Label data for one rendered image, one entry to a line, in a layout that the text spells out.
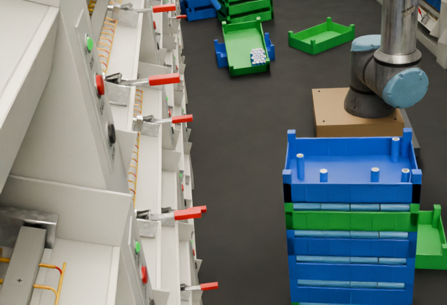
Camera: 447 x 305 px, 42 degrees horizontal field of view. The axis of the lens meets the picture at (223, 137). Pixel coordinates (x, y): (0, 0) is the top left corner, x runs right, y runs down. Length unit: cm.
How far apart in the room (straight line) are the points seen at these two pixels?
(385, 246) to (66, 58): 115
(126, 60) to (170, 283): 39
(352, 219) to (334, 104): 97
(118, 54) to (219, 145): 161
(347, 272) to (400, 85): 72
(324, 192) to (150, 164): 54
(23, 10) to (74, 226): 18
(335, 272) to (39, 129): 116
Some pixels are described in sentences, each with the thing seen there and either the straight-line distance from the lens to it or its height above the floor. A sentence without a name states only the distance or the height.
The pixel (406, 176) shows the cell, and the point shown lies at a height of 46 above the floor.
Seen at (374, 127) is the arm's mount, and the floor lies 14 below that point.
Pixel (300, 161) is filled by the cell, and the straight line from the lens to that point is 141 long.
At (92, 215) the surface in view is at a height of 96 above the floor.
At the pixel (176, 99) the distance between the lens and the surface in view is 197.
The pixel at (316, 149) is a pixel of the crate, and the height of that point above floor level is 42.
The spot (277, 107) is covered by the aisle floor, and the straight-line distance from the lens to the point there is 264.
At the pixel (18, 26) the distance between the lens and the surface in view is 35.
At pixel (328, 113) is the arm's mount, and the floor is 16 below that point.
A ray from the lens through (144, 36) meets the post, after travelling 114.
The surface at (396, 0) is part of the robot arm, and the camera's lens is 192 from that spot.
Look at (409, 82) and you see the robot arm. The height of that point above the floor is 37.
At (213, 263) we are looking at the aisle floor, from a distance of 184.
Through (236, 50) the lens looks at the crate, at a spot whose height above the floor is 8.
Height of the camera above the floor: 123
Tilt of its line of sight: 30 degrees down
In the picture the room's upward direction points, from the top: 7 degrees counter-clockwise
